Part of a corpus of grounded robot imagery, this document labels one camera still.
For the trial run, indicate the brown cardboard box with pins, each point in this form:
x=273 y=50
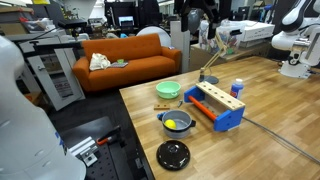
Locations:
x=196 y=58

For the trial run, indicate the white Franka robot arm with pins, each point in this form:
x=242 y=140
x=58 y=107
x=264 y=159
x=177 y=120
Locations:
x=30 y=133

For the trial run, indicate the computer monitor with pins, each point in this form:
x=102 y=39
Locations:
x=126 y=21

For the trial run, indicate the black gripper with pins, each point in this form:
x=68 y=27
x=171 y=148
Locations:
x=224 y=6

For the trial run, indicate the white leaning panel frame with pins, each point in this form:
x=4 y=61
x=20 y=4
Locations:
x=56 y=83

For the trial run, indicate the white round table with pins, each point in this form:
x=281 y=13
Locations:
x=156 y=33

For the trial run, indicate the blue wooden toy workbench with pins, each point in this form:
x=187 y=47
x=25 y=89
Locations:
x=228 y=120

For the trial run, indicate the white pillar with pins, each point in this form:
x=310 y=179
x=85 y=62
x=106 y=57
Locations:
x=178 y=46

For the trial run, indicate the orange sofa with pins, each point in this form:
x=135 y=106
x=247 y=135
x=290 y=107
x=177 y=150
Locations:
x=133 y=73

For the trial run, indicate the black perforated breadboard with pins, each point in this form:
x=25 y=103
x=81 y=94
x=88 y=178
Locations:
x=113 y=166

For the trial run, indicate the grey flat book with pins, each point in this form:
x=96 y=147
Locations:
x=118 y=65

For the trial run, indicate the white carton box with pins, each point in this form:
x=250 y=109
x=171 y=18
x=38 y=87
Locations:
x=258 y=30

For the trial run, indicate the grey cooking pot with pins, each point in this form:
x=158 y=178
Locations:
x=181 y=131

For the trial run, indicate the brown wooden block with holes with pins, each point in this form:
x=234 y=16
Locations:
x=161 y=107

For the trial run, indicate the aluminium bracket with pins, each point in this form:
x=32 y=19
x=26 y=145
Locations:
x=85 y=151

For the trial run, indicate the mint green bowl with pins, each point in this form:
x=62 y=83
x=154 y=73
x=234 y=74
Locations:
x=168 y=89

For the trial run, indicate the yellow lemon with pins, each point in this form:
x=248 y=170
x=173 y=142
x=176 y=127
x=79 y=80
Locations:
x=170 y=124

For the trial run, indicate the white cloth bag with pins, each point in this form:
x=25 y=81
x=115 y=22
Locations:
x=99 y=62

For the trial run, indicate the black pot lid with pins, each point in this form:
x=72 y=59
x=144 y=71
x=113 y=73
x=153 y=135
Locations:
x=173 y=156

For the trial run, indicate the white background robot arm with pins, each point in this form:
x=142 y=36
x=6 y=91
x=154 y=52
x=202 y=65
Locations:
x=293 y=40

